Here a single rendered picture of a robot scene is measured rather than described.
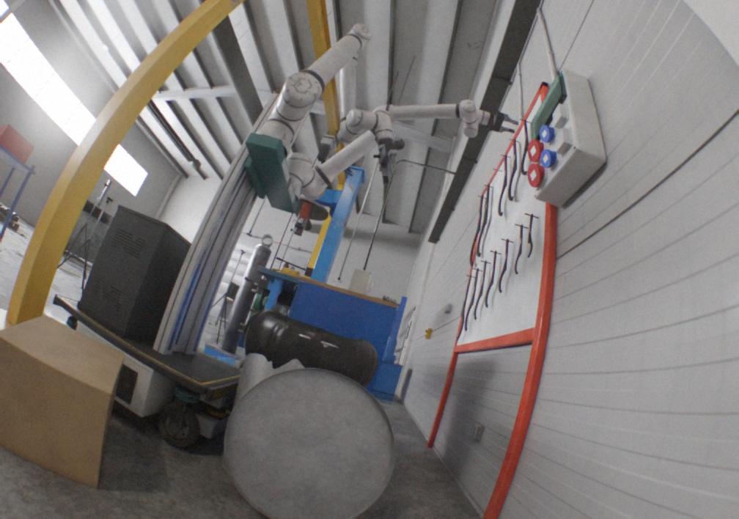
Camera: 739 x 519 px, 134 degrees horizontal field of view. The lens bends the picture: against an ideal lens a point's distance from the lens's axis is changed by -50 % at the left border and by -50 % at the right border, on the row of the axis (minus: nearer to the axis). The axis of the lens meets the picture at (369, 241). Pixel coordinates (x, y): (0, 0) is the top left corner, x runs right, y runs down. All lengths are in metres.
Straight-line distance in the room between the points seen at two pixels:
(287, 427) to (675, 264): 1.17
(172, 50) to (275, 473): 2.23
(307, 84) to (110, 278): 1.20
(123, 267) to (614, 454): 1.80
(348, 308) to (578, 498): 1.41
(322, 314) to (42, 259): 1.58
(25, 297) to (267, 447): 1.41
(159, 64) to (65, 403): 1.83
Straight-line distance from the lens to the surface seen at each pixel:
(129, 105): 2.03
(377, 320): 1.74
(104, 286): 1.55
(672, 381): 0.83
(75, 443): 0.95
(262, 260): 3.84
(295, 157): 1.92
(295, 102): 1.37
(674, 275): 0.88
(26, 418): 0.97
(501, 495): 1.39
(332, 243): 3.69
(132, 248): 1.49
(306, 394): 1.06
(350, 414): 1.08
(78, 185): 1.89
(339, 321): 1.75
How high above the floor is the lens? 0.61
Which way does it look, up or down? 20 degrees up
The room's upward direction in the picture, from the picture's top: 17 degrees clockwise
